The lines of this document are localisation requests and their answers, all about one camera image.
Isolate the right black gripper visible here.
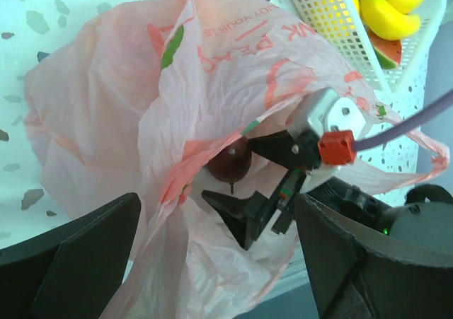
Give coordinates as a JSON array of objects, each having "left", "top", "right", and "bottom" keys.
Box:
[{"left": 201, "top": 130, "right": 321, "bottom": 250}]

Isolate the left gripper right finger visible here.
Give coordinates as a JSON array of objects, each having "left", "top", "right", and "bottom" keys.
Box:
[{"left": 295, "top": 195, "right": 452, "bottom": 318}]

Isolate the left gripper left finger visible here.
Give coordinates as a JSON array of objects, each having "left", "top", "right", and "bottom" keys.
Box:
[{"left": 1, "top": 193, "right": 141, "bottom": 319}]

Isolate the dark red plum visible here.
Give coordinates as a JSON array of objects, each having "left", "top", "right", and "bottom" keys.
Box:
[{"left": 205, "top": 137, "right": 252, "bottom": 194}]

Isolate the pink plastic bag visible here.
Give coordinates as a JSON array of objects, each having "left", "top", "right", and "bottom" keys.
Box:
[{"left": 23, "top": 0, "right": 450, "bottom": 319}]

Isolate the watermelon slice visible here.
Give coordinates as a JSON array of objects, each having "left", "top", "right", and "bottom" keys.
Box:
[{"left": 366, "top": 28, "right": 403, "bottom": 70}]

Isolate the yellow banana bunch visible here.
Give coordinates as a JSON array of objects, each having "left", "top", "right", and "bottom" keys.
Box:
[{"left": 359, "top": 0, "right": 424, "bottom": 40}]

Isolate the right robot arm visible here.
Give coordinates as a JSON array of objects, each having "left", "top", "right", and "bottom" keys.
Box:
[{"left": 201, "top": 130, "right": 398, "bottom": 250}]

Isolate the white plastic basket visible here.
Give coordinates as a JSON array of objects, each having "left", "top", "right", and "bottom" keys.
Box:
[{"left": 272, "top": 0, "right": 449, "bottom": 93}]

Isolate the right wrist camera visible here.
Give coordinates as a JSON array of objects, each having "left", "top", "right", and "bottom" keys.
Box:
[{"left": 285, "top": 87, "right": 369, "bottom": 192}]

